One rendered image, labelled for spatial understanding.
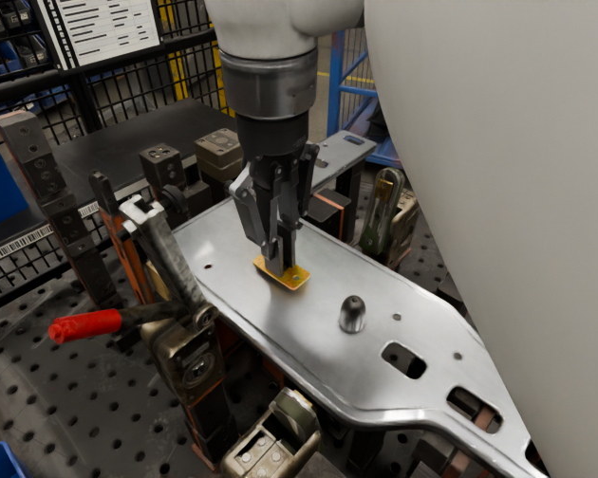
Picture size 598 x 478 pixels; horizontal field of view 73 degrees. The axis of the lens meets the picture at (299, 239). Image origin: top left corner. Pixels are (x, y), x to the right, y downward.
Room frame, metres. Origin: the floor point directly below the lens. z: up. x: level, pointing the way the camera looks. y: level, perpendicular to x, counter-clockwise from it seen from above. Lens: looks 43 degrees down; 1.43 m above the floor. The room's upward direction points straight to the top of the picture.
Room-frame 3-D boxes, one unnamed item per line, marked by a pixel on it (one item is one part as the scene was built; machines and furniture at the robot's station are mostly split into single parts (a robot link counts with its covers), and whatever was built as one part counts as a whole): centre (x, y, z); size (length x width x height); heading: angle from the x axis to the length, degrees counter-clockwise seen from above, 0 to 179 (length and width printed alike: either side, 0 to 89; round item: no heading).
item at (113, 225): (0.34, 0.21, 0.95); 0.03 x 0.01 x 0.50; 48
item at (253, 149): (0.39, 0.03, 1.21); 0.08 x 0.07 x 0.09; 138
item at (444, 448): (0.20, -0.19, 0.84); 0.12 x 0.05 x 0.29; 138
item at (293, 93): (0.39, 0.03, 1.28); 0.09 x 0.09 x 0.06
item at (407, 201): (0.50, -0.15, 0.87); 0.12 x 0.09 x 0.35; 138
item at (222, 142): (0.67, 0.14, 0.88); 0.08 x 0.08 x 0.36; 48
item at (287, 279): (0.39, 0.03, 1.02); 0.08 x 0.04 x 0.01; 48
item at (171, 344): (0.27, 0.14, 0.88); 0.07 x 0.06 x 0.35; 138
